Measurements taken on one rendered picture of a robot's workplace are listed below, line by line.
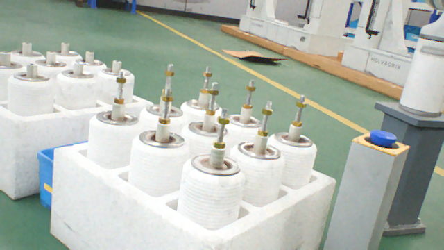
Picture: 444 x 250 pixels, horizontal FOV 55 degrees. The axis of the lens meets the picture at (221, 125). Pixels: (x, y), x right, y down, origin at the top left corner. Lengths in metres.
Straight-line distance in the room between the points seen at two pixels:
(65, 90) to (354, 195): 0.70
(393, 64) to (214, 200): 2.76
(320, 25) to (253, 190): 3.53
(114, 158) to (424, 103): 0.71
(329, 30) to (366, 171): 3.59
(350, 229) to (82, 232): 0.46
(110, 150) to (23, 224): 0.27
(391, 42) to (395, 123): 2.49
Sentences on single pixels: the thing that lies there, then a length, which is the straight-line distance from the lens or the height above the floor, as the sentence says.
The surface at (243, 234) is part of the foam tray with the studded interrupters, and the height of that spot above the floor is 0.17.
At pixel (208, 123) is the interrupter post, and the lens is 0.79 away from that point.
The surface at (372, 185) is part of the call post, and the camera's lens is 0.71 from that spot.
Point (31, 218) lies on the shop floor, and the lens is 0.98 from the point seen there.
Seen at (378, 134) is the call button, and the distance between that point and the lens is 0.71.
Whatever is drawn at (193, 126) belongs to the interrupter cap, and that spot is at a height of 0.25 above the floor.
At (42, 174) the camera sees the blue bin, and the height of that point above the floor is 0.07.
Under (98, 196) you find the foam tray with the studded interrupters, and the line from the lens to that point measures 0.75.
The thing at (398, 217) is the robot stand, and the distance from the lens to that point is 1.17.
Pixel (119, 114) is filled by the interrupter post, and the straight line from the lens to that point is 0.79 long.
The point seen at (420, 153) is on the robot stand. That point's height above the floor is 0.22.
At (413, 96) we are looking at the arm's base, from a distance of 1.11.
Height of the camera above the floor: 0.50
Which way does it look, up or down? 17 degrees down
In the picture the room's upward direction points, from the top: 10 degrees clockwise
